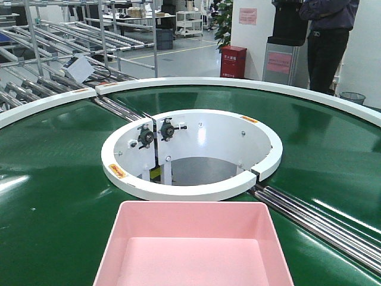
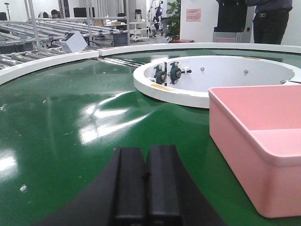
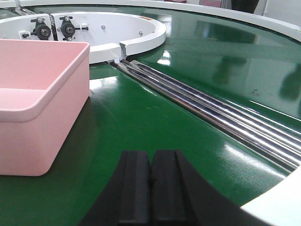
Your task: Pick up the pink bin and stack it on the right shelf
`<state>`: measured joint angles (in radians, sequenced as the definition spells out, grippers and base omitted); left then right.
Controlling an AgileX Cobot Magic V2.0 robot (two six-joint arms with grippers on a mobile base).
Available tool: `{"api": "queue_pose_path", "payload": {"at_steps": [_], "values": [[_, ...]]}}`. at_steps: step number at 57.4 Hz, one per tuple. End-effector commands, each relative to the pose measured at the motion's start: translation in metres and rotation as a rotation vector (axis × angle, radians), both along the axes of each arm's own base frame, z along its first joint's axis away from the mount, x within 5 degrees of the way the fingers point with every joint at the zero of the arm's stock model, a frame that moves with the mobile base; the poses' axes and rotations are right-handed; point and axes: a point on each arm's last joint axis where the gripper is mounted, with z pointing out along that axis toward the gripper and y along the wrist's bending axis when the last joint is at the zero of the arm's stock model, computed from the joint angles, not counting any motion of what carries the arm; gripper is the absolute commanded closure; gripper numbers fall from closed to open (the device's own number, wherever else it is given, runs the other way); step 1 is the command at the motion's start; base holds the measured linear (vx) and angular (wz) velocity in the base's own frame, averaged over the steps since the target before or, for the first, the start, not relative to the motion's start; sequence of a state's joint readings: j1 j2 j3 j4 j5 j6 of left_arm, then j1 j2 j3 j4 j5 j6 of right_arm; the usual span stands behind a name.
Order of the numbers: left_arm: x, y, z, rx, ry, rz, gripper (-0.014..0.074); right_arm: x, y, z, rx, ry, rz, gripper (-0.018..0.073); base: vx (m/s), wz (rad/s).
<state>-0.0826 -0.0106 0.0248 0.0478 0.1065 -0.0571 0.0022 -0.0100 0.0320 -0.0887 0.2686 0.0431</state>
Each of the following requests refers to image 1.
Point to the red fire extinguisher cabinet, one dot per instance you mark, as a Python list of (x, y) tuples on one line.
[(233, 62)]

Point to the steel conveyor rollers right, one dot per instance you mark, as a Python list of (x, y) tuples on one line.
[(324, 226)]

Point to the mesh waste basket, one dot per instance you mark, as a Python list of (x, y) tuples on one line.
[(353, 97)]

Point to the white shelving cart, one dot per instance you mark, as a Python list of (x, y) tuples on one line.
[(189, 23)]

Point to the black bearing block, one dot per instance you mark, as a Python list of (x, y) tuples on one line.
[(167, 130), (146, 136)]

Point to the white control box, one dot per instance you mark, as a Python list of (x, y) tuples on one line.
[(78, 68)]

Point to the green curved conveyor belt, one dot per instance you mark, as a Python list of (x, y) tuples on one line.
[(58, 207)]

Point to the steel conveyor rollers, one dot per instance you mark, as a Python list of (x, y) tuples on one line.
[(120, 110), (324, 226)]

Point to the black bearing block left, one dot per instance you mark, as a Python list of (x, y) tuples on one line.
[(146, 136)]

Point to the pink wall notice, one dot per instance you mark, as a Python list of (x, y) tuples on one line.
[(248, 16)]

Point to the green potted plant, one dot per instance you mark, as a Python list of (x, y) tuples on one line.
[(223, 19)]

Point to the steel conveyor rollers left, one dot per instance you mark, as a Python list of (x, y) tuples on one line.
[(120, 110)]

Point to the black bearing block right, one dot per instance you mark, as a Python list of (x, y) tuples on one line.
[(167, 130)]

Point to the person in purple shirt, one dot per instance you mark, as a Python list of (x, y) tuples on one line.
[(331, 23)]

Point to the metal roller rack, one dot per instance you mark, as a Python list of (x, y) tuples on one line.
[(39, 37)]

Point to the pink plastic bin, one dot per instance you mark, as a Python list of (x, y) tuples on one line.
[(193, 243)]

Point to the white outer conveyor rail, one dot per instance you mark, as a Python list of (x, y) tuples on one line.
[(26, 110)]

